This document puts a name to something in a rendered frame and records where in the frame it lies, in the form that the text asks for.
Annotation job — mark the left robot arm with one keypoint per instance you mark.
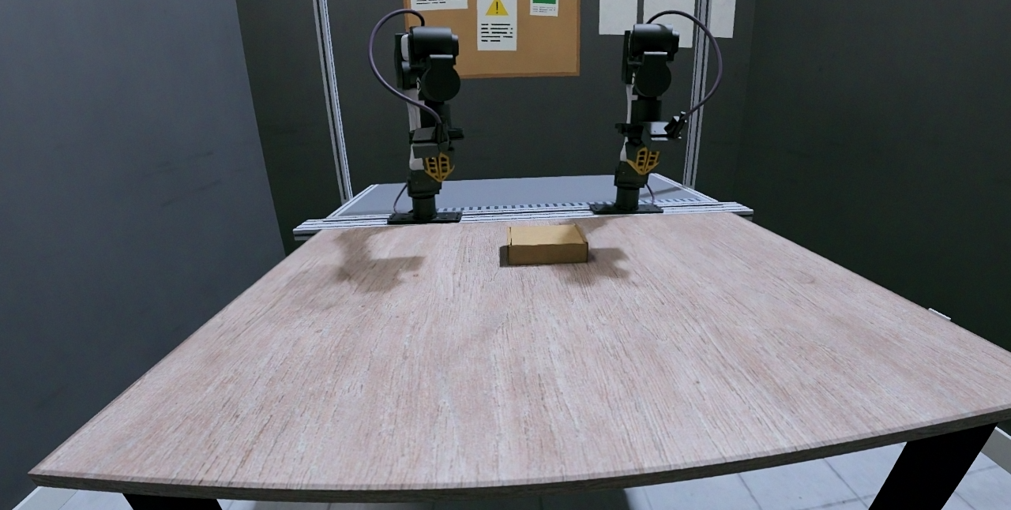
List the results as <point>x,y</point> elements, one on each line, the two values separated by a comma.
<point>652,80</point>

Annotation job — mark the grey aluminium crossbar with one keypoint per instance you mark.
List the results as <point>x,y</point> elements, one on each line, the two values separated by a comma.
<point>309,228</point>

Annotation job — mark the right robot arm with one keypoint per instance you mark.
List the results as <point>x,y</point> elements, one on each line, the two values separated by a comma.
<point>434,47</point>

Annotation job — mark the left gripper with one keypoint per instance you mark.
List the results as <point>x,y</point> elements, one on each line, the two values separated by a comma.
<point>641,111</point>

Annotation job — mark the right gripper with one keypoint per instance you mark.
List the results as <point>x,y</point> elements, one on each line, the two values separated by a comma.
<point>427,120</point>

